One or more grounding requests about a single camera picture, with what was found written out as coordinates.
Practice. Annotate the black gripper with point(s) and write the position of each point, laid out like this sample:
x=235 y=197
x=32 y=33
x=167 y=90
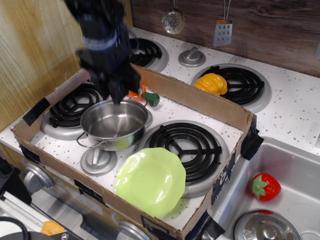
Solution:
x=108 y=63

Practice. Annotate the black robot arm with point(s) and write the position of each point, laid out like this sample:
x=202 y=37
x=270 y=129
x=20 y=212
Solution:
x=97 y=18

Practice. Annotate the small steel pan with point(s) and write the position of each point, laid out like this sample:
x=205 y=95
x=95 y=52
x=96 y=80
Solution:
x=112 y=127

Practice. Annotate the orange toy carrot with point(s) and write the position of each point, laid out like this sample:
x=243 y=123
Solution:
x=153 y=99

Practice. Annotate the back left black burner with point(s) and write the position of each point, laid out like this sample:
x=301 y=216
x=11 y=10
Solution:
x=148 y=54

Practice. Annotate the front left black burner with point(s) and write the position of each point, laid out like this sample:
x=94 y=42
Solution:
x=62 y=121

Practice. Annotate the silver stove knob centre front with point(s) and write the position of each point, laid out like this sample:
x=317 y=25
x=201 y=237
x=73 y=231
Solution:
x=98 y=162

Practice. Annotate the silver stove knob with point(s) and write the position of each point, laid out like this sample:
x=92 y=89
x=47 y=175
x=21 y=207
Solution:
x=98 y=162
x=192 y=58

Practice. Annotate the silver stove knob back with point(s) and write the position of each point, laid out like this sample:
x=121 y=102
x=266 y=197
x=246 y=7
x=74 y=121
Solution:
x=192 y=58

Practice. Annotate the hanging metal strainer spoon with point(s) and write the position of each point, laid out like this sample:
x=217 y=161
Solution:
x=173 y=20

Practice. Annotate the light green plastic plate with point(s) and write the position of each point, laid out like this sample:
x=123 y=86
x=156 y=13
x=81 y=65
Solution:
x=153 y=180

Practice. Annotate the yellow toy pumpkin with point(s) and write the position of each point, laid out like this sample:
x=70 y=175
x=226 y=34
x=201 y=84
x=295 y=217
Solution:
x=212 y=83

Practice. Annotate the brown cardboard fence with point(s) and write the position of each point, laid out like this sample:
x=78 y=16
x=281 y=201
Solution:
x=188 y=103

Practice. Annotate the silver oven knob left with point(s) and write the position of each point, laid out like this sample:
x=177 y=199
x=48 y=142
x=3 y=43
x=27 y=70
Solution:
x=36 y=179

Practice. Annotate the silver oven knob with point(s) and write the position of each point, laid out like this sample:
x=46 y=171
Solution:
x=36 y=179
x=128 y=231

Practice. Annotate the hanging metal spatula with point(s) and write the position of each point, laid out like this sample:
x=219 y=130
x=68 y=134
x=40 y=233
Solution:
x=223 y=28

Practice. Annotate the back right black burner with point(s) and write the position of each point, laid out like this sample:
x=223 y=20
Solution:
x=246 y=87

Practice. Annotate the silver oven knob right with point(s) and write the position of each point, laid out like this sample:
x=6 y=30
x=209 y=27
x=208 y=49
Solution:
x=128 y=231

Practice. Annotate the red toy strawberry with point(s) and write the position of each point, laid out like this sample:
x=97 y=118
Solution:
x=265 y=187

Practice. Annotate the silver sink basin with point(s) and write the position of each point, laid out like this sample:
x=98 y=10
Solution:
x=298 y=173

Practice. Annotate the steel pot lid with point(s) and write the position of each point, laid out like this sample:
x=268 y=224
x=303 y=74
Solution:
x=263 y=224

